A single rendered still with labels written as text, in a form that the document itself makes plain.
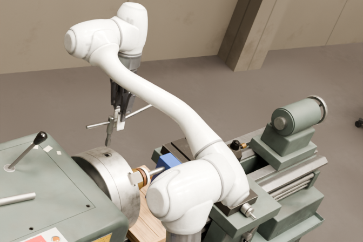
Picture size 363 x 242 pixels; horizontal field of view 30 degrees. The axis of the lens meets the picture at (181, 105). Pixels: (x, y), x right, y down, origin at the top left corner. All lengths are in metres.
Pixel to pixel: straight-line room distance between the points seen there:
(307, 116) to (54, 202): 1.49
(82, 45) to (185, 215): 0.59
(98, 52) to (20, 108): 2.54
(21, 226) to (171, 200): 0.48
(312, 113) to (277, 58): 2.89
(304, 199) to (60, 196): 1.65
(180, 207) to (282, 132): 1.46
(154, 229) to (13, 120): 1.96
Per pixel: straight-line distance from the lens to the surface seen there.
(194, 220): 1.86
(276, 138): 3.23
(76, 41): 2.03
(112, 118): 2.29
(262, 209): 2.90
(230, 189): 1.93
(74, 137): 4.40
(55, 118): 4.52
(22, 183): 2.17
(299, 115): 3.18
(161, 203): 1.81
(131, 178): 2.36
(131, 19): 2.13
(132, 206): 2.35
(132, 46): 2.15
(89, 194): 2.18
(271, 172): 3.23
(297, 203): 3.44
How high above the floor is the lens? 2.73
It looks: 33 degrees down
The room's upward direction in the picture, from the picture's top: 20 degrees clockwise
